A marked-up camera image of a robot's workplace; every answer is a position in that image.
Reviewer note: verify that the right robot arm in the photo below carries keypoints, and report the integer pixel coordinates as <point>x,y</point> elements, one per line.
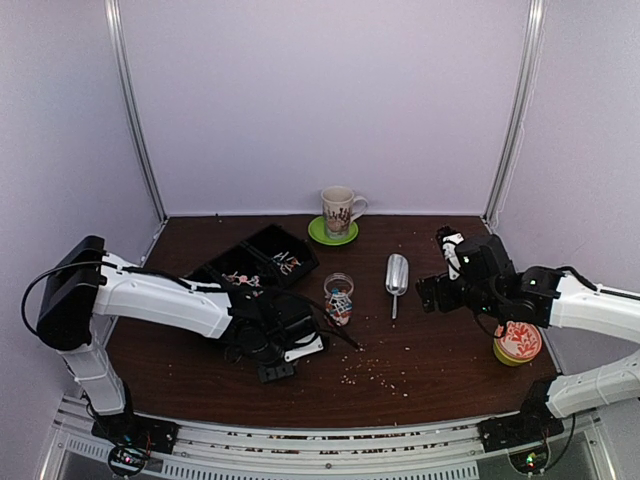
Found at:
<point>482,278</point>

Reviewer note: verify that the black bin small lollipops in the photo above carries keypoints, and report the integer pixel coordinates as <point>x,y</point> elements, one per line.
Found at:
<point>282,258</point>

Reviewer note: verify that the aluminium front rail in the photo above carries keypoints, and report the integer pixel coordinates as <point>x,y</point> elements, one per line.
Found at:
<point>442,450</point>

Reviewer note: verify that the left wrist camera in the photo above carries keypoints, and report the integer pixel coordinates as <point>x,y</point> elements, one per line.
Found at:
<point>309,345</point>

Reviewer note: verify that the metal candy scoop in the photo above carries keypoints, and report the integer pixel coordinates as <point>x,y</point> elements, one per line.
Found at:
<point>396,279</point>

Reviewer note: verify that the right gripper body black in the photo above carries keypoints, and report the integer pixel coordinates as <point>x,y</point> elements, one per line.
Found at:
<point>448,302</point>

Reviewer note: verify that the aluminium corner post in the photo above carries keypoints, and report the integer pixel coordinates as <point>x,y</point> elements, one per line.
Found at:
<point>117,36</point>
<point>514,132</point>

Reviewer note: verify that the clear plastic jar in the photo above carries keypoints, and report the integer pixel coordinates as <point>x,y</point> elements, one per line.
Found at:
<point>338,288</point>

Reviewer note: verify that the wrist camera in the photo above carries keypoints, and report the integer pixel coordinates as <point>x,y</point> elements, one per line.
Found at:
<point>448,239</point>
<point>309,345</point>

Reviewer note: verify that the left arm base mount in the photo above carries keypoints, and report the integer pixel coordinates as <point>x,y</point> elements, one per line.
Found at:
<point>141,432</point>

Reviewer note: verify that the right aluminium corner post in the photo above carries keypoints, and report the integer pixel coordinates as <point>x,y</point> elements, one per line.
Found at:
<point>514,132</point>

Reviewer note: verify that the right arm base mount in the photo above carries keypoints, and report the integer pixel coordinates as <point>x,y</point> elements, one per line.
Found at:
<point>518,429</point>

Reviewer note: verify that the ceramic mug coral pattern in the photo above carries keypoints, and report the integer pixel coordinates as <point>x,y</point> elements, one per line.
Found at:
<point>341,207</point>

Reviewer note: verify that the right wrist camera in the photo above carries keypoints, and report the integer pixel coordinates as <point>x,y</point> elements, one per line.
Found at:
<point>448,239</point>

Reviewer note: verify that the left aluminium corner post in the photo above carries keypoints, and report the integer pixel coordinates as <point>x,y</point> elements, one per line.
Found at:
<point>117,36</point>

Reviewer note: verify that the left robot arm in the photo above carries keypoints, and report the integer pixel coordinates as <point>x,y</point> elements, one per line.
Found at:
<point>265,324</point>

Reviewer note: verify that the green saucer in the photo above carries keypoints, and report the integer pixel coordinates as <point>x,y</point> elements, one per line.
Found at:
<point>316,230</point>

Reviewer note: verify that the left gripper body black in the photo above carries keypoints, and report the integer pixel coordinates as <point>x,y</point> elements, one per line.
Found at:
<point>262,357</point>

